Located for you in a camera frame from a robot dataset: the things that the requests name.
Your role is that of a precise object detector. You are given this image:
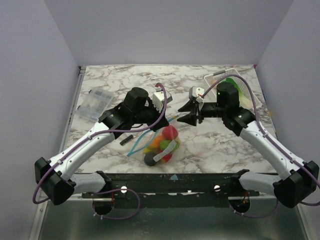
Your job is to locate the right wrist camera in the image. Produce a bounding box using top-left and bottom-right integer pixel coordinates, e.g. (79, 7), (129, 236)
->
(188, 86), (205, 104)

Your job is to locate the black comb strip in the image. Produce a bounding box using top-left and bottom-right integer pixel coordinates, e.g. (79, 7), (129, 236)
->
(119, 134), (134, 146)

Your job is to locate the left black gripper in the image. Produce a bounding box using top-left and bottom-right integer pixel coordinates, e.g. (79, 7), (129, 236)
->
(132, 100), (170, 133)

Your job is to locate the yellow banana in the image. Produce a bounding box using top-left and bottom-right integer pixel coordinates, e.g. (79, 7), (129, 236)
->
(143, 147), (160, 154)

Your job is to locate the clear plastic screw box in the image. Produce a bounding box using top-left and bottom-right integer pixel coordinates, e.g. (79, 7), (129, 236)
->
(76, 87), (114, 122)

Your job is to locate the dark avocado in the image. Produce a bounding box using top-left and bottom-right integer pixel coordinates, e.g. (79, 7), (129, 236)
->
(143, 152), (157, 167)

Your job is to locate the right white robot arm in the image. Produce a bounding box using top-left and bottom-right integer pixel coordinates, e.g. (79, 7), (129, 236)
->
(178, 81), (320, 208)

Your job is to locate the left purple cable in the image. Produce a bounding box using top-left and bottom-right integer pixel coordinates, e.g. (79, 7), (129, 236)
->
(32, 82), (168, 221)

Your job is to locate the red strawberry toy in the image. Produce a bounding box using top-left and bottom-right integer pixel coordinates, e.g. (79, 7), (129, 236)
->
(161, 125), (179, 141)

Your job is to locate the clear zip top bag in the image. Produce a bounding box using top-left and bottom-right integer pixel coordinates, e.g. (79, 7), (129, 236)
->
(127, 114), (184, 167)

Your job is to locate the green white leek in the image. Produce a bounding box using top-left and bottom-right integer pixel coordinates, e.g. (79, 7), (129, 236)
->
(224, 77), (253, 108)

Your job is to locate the green lime fruit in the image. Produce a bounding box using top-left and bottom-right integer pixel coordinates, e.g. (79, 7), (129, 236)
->
(159, 140), (180, 153)

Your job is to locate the aluminium frame rail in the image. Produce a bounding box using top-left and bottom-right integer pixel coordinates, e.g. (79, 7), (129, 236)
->
(37, 66), (87, 201)

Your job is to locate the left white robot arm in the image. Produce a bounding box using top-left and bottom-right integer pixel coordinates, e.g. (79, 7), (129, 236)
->
(32, 83), (172, 205)

